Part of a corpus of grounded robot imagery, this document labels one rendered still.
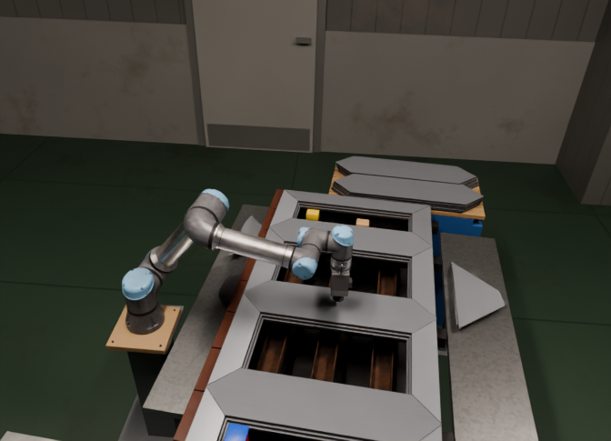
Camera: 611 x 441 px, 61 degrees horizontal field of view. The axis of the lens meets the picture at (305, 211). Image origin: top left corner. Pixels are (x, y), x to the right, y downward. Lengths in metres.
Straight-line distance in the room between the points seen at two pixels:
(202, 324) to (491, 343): 1.14
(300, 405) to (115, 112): 3.93
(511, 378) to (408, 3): 3.16
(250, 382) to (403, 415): 0.49
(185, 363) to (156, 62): 3.26
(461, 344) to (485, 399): 0.24
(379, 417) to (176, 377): 0.76
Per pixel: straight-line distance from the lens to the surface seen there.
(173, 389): 2.01
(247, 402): 1.74
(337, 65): 4.56
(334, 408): 1.72
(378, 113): 4.72
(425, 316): 2.03
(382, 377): 2.03
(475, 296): 2.26
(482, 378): 2.03
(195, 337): 2.16
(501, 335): 2.20
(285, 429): 1.69
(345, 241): 1.77
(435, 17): 4.52
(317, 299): 2.03
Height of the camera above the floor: 2.25
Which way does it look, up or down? 34 degrees down
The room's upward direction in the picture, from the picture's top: 1 degrees clockwise
